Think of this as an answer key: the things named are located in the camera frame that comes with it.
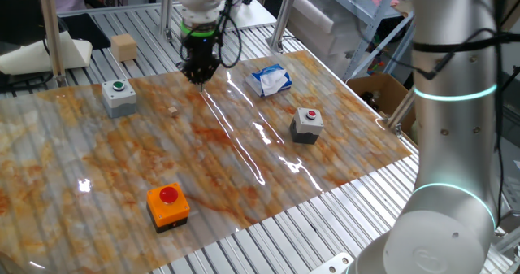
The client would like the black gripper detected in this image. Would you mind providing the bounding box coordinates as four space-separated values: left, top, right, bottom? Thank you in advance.
178 33 223 91

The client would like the blue tissue pack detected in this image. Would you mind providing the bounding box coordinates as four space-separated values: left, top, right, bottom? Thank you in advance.
245 63 293 98

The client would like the large wooden cube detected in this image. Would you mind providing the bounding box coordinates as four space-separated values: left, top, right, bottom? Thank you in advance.
110 33 139 63

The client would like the white box green button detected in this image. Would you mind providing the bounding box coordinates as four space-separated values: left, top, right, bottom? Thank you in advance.
101 78 138 120

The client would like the marble pattern plastic mat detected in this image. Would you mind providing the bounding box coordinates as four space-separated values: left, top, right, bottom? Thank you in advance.
0 49 414 274

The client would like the white box red button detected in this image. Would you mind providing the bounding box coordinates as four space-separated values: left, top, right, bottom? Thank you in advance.
289 107 325 146

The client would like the black pad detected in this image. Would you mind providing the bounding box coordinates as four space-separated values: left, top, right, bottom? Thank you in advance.
59 12 112 50

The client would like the white foam box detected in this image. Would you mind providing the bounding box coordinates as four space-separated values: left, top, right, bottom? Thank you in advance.
290 0 369 66

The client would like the orange emergency stop button box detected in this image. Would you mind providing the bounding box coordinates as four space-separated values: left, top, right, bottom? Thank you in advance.
145 182 191 234

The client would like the cardboard box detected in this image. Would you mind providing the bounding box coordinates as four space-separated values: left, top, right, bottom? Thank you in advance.
345 72 418 128

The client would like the grey metal shelf rack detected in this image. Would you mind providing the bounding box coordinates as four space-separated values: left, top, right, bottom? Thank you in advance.
312 0 418 82

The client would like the black monitor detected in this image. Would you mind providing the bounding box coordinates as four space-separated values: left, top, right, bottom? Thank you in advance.
0 0 54 47

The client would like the aluminium brace bar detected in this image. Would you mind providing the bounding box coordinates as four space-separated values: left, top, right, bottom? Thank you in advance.
381 89 418 139

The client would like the green flange ring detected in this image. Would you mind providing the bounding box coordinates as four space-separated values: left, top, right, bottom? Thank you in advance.
180 20 220 38

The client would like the black camera cable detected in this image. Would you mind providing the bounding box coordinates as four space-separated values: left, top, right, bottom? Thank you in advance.
219 0 244 70

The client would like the aluminium upright post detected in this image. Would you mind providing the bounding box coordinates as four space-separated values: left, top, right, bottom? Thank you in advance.
159 0 175 42

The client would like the slanted aluminium post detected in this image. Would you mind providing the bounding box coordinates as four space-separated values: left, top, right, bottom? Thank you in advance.
266 0 300 54

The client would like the tan vertical post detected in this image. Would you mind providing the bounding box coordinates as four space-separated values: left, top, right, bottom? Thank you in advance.
35 0 69 89

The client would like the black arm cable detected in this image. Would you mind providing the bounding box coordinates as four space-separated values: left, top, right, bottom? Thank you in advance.
414 52 458 80

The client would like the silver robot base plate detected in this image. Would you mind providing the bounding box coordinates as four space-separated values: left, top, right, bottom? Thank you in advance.
309 252 355 274

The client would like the black cable strap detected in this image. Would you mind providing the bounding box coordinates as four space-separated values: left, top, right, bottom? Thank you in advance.
412 32 520 54

